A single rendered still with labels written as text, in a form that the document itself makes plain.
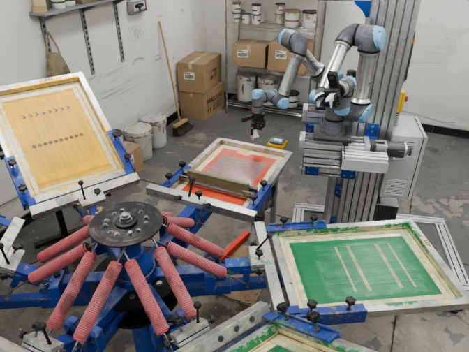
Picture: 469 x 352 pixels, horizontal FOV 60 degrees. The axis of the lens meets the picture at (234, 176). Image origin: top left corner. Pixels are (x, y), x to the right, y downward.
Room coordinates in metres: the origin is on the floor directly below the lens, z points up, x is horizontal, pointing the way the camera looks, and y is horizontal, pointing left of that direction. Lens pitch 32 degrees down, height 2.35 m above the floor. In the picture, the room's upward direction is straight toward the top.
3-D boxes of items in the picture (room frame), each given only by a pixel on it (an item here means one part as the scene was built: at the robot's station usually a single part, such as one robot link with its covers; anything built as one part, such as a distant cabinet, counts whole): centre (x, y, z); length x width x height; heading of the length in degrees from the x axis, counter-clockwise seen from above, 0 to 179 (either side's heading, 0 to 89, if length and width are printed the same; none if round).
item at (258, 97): (2.63, -0.16, 1.35); 0.09 x 0.08 x 0.11; 120
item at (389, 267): (1.43, -0.46, 1.05); 1.08 x 0.61 x 0.23; 96
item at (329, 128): (2.30, -0.61, 1.31); 0.15 x 0.15 x 0.10
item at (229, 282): (1.40, -0.17, 0.90); 1.24 x 0.06 x 0.06; 96
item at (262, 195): (1.96, -0.14, 0.97); 0.30 x 0.05 x 0.07; 156
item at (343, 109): (2.02, -0.55, 1.56); 0.11 x 0.08 x 0.11; 55
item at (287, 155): (2.30, 0.02, 0.97); 0.79 x 0.58 x 0.04; 156
